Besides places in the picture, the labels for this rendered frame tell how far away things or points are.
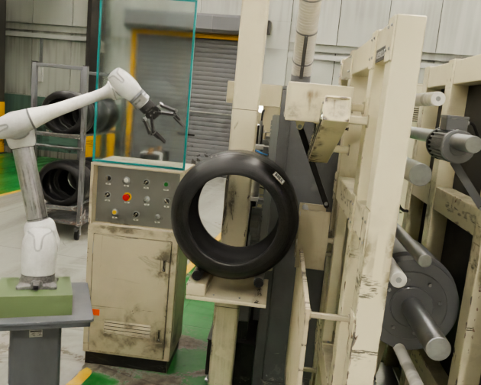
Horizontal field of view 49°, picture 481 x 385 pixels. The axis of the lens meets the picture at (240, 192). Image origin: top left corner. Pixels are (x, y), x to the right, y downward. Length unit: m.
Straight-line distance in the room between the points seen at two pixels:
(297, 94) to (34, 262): 1.44
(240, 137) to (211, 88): 9.30
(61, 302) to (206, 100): 9.68
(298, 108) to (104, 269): 1.76
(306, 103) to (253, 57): 0.70
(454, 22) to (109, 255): 9.78
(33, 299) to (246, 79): 1.43
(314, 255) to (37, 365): 1.43
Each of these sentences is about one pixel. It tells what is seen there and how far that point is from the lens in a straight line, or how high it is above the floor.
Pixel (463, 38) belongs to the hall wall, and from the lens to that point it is 11.93.
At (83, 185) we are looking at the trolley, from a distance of 6.07.
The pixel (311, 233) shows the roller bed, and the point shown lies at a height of 1.08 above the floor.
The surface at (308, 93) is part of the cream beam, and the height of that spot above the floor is 1.74.
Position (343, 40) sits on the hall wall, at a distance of 11.70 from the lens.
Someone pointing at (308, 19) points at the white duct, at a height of 2.16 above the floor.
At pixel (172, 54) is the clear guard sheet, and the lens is 3.10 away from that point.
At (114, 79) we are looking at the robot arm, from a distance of 2.66.
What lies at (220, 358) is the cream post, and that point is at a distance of 2.98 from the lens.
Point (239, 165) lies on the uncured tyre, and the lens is 2.27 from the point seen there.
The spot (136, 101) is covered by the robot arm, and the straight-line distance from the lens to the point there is 2.67.
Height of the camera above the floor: 1.68
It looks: 10 degrees down
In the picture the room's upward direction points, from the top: 5 degrees clockwise
